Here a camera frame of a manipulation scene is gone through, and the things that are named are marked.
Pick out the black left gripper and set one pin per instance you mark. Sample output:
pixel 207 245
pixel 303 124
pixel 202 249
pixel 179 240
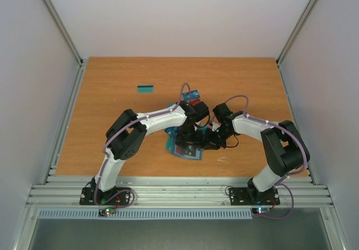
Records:
pixel 198 140

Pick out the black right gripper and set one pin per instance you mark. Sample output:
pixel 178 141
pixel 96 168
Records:
pixel 211 137

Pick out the teal leather card holder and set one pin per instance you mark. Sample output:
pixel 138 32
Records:
pixel 198 157

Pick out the black VIP card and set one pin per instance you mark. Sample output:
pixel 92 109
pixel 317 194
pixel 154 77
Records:
pixel 190 151

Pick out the red card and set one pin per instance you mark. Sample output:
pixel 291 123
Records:
pixel 179 150
pixel 195 101

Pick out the teal card with signature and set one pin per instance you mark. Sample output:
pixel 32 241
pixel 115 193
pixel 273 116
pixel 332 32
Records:
pixel 170 144

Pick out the teal card black stripe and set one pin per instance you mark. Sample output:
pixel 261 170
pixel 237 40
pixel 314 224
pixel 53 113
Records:
pixel 145 89

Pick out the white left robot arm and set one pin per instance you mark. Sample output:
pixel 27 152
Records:
pixel 127 133

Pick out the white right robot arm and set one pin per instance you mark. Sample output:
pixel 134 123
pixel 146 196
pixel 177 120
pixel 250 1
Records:
pixel 284 148

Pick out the blue card top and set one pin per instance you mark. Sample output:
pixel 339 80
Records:
pixel 190 95

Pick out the blue card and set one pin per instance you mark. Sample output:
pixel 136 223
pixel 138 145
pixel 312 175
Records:
pixel 190 95
pixel 171 131

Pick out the blue card near centre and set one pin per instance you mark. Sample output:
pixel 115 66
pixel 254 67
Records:
pixel 171 131

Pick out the right controller board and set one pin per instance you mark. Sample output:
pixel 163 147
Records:
pixel 262 210

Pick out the controller board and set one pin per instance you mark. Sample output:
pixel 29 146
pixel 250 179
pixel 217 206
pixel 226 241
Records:
pixel 106 212
pixel 262 210

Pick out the left controller board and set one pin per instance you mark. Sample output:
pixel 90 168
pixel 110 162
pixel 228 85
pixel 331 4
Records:
pixel 106 212

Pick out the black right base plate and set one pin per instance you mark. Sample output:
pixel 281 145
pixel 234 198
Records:
pixel 240 196

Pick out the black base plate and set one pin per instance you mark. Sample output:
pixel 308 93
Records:
pixel 115 196
pixel 240 196

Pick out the grey slotted cable duct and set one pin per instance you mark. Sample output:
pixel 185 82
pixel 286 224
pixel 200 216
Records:
pixel 148 214

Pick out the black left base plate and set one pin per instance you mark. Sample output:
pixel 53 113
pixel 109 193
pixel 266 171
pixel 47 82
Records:
pixel 115 196

